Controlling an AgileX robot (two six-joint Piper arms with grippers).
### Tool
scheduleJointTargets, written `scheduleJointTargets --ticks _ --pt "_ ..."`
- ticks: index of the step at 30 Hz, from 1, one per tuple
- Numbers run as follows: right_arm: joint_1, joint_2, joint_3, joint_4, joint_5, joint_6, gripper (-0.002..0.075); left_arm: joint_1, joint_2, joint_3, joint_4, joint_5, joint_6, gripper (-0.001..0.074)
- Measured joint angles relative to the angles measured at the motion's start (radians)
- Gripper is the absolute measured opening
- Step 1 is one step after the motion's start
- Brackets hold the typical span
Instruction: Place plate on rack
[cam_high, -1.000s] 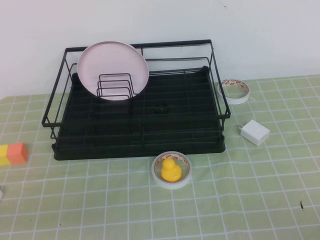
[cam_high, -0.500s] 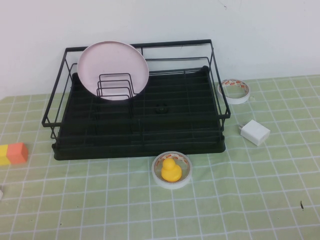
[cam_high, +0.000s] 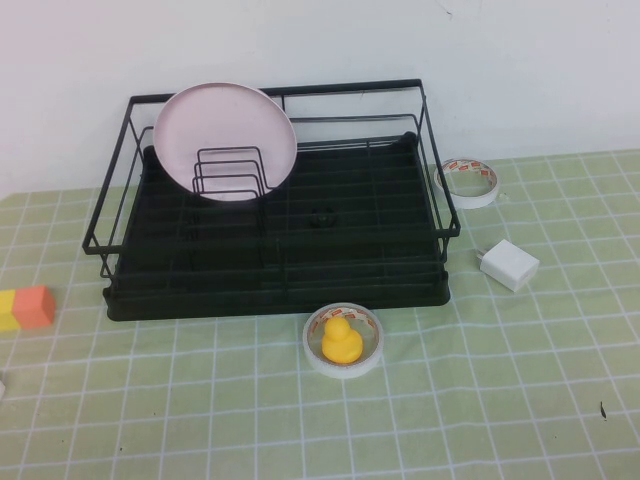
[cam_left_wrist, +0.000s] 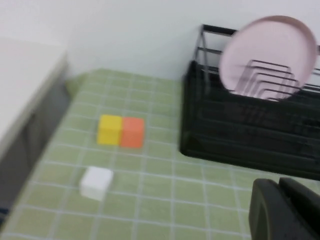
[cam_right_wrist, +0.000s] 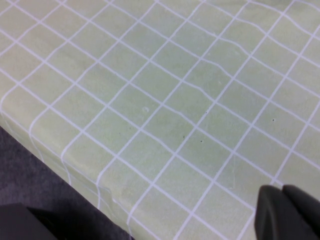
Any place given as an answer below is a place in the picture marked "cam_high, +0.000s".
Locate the pink round plate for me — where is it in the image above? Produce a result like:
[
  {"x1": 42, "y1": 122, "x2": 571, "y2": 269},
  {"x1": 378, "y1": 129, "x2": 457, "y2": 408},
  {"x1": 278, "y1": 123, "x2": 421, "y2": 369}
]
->
[{"x1": 152, "y1": 82, "x2": 300, "y2": 203}]

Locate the yellow rubber duck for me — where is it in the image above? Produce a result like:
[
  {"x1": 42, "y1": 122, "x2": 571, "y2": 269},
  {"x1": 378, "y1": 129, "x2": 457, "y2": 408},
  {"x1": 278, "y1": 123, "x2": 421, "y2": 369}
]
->
[{"x1": 320, "y1": 318, "x2": 364, "y2": 364}]

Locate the white tape roll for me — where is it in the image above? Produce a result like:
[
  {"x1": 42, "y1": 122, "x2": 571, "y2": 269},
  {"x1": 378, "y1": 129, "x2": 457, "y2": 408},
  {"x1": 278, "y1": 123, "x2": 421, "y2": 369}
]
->
[
  {"x1": 432, "y1": 156, "x2": 503, "y2": 210},
  {"x1": 303, "y1": 301, "x2": 385, "y2": 381}
]

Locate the green grid tablecloth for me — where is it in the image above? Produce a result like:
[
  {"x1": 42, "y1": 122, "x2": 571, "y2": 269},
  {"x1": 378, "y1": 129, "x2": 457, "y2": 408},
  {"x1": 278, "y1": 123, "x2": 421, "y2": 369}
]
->
[{"x1": 0, "y1": 151, "x2": 640, "y2": 480}]

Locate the orange cube block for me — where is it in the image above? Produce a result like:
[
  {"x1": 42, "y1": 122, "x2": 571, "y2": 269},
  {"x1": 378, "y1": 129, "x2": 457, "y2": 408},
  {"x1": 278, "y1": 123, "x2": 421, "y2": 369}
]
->
[{"x1": 12, "y1": 285, "x2": 56, "y2": 330}]

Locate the black wire dish rack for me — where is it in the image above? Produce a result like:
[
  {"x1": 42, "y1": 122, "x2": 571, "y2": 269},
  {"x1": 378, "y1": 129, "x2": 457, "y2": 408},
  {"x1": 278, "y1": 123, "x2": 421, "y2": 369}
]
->
[
  {"x1": 102, "y1": 130, "x2": 453, "y2": 322},
  {"x1": 81, "y1": 77, "x2": 461, "y2": 296}
]

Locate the white USB wall charger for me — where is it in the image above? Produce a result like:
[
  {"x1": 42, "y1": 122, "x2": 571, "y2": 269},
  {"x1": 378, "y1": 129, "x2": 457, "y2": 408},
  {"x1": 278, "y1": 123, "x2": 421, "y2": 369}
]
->
[{"x1": 474, "y1": 238, "x2": 542, "y2": 294}]

